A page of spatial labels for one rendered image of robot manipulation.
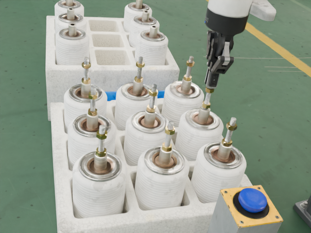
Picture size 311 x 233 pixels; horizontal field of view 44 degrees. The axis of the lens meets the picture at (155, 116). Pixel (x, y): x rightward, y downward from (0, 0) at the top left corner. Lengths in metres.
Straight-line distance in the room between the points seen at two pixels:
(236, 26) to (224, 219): 0.33
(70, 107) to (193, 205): 0.33
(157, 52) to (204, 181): 0.52
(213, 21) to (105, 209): 0.38
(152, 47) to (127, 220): 0.59
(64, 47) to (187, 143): 0.48
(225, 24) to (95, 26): 0.82
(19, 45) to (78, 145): 0.95
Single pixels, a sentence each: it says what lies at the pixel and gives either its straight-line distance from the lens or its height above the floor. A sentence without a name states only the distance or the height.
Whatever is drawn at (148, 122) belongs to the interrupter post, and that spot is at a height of 0.26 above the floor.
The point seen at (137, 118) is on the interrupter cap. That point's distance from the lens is 0.80.
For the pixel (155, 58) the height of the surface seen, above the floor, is 0.20.
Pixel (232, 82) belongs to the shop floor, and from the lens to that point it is 1.53.
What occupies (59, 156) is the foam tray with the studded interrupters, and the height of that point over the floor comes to 0.18.
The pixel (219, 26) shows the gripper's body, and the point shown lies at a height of 0.48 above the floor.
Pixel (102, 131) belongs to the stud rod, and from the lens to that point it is 0.63.
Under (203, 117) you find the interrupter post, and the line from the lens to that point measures 0.82.
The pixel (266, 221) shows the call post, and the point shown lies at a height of 0.31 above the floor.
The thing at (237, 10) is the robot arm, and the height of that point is 0.51.
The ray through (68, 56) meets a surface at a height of 0.20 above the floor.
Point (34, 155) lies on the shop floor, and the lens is 1.09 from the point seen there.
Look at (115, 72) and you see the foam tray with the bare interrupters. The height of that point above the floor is 0.17.
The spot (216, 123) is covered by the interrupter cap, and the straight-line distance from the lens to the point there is 0.83.
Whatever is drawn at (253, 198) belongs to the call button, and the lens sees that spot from 0.58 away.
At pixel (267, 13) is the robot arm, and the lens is 0.70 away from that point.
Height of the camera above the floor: 0.72
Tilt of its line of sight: 35 degrees down
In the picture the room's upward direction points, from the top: 8 degrees clockwise
